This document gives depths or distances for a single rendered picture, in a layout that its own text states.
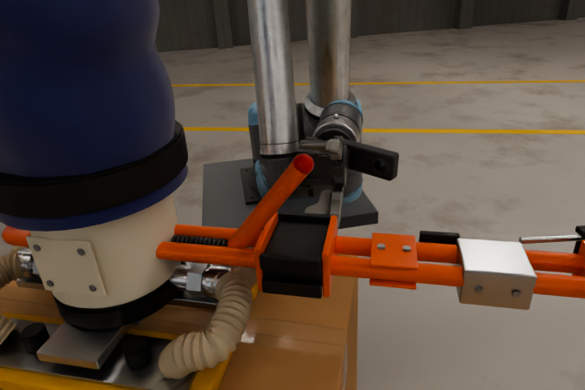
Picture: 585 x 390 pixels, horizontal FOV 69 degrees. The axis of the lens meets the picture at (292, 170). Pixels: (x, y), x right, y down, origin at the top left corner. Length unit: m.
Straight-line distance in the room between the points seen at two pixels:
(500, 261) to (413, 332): 1.47
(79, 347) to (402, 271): 0.38
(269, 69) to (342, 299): 0.49
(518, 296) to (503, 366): 1.43
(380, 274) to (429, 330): 1.50
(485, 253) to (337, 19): 0.71
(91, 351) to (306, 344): 0.26
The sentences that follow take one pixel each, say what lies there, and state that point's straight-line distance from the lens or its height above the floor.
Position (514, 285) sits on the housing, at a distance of 0.50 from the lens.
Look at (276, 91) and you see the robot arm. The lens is 0.91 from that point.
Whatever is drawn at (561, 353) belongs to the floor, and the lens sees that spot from 2.06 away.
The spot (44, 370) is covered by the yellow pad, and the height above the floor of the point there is 0.98.
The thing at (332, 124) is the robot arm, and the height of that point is 1.12.
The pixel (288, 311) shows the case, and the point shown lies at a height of 0.94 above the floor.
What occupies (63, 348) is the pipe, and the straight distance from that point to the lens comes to 0.60.
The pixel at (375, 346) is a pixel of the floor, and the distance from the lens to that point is 1.88.
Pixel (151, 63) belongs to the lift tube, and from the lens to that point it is 0.49.
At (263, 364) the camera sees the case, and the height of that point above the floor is 0.94.
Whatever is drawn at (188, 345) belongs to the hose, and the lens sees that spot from 0.51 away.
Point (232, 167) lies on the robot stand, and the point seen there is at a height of 0.75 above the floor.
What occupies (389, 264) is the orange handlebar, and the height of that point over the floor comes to 1.10.
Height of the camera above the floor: 1.38
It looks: 25 degrees down
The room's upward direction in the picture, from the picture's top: 3 degrees counter-clockwise
